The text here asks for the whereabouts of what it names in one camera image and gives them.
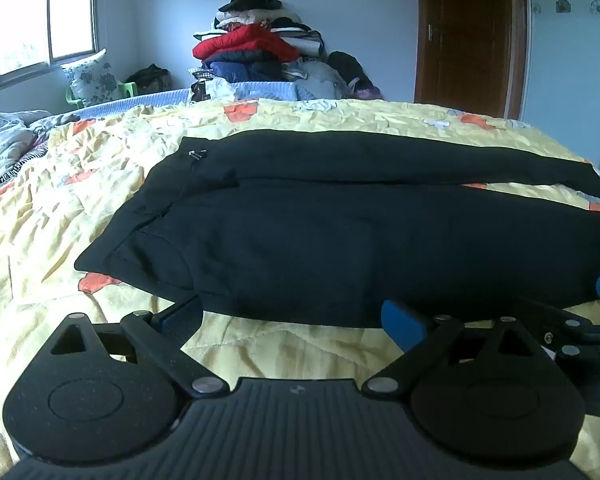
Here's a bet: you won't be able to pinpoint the zebra striped cloth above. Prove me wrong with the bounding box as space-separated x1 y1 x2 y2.
0 141 52 204

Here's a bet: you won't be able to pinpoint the floral pillow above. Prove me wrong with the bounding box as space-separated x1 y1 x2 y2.
61 49 127 109

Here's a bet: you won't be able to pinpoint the window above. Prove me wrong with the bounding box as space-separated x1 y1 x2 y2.
0 0 102 93

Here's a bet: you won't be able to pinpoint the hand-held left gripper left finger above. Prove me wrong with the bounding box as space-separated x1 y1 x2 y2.
49 295 230 401

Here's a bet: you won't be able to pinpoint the green plastic chair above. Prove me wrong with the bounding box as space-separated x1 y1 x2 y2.
65 80 139 109

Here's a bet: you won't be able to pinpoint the pile of clothes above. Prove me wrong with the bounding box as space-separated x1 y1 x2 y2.
190 0 384 104

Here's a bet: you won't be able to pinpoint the grey quilt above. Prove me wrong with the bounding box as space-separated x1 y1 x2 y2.
0 109 83 182

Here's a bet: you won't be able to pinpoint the yellow floral bedsheet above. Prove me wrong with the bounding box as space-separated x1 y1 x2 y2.
0 97 600 480

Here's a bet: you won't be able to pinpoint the blue striped sheet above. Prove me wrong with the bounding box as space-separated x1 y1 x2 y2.
70 81 302 112

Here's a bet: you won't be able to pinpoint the dark bag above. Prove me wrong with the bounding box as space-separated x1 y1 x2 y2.
125 63 174 96

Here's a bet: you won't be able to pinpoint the black pants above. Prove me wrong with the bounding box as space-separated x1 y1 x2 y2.
74 129 600 329

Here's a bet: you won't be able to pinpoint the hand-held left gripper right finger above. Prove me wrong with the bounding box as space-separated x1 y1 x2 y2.
362 299 547 402

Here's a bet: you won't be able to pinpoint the brown wooden door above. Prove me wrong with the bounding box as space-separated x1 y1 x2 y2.
413 0 529 122

